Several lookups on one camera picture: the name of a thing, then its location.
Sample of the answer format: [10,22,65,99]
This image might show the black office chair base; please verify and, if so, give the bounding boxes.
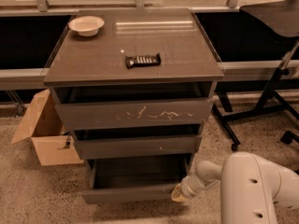
[280,131,299,145]

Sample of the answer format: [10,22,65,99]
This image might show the grey middle drawer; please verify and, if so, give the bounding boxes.
[74,124,201,160]

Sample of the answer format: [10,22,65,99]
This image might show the grey drawer cabinet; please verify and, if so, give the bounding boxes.
[43,8,224,173]

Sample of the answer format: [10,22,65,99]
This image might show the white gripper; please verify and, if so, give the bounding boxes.
[171,175,206,203]

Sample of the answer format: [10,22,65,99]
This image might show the black snack bar wrapper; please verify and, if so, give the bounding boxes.
[125,53,162,69]

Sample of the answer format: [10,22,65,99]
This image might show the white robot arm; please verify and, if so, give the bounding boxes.
[171,152,299,224]

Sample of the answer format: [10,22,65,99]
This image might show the white bowl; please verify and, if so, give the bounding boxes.
[68,16,105,37]

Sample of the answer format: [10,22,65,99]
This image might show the scratched grey top drawer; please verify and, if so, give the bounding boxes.
[53,81,215,131]

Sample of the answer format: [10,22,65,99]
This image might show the grey bottom drawer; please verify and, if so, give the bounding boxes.
[82,153,193,204]

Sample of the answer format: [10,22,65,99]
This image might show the open cardboard box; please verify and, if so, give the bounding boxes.
[11,90,83,166]

